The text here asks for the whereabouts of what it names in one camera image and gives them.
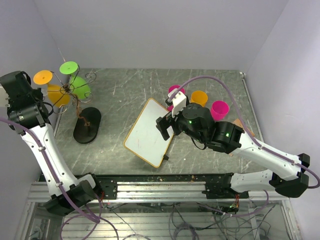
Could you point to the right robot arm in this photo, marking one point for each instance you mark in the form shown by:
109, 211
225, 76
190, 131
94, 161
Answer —
283, 172

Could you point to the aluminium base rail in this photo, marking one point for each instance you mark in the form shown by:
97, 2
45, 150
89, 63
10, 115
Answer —
147, 192

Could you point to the orange wine glass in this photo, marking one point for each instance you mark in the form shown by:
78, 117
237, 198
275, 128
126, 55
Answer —
199, 97
55, 93

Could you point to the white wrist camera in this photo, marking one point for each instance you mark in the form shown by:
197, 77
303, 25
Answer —
4, 98
179, 102

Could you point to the green wine glass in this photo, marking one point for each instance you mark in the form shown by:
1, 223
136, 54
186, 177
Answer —
77, 84

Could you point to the orange wine glass on rack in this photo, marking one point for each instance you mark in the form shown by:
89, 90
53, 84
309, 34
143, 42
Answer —
55, 93

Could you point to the black wine glass rack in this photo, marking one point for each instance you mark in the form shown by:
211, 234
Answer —
89, 118

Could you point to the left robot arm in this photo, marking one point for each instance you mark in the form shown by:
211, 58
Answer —
28, 116

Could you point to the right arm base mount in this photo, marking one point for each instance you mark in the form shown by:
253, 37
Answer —
218, 186

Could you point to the pink wine glass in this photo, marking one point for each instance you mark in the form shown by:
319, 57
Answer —
219, 109
171, 89

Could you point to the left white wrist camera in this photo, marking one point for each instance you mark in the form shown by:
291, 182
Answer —
4, 98

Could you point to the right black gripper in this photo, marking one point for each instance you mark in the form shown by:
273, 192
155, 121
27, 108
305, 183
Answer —
164, 122

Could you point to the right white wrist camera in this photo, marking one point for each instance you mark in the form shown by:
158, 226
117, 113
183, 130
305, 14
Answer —
179, 102

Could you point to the orange framed whiteboard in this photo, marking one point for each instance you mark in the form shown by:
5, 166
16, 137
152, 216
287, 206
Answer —
144, 139

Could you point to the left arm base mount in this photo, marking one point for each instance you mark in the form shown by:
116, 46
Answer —
106, 188

